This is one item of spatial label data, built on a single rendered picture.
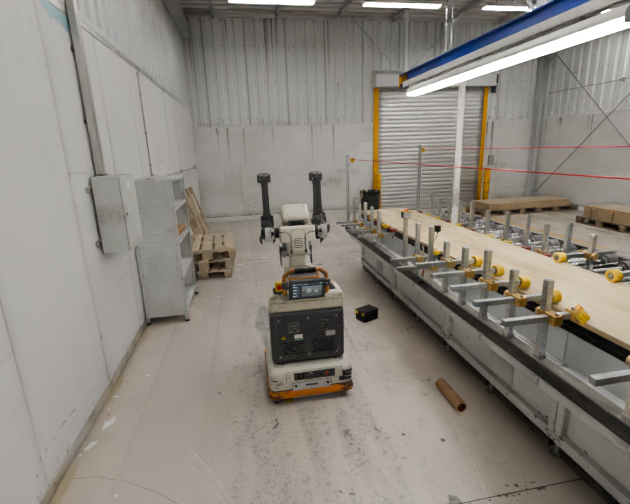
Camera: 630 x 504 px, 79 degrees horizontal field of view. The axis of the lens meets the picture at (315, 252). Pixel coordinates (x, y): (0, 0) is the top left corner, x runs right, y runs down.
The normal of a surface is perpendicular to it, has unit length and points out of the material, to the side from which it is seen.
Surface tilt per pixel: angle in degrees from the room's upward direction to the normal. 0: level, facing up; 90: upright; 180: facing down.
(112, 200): 90
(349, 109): 90
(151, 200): 90
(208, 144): 90
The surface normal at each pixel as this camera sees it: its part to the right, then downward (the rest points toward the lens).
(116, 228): 0.18, 0.25
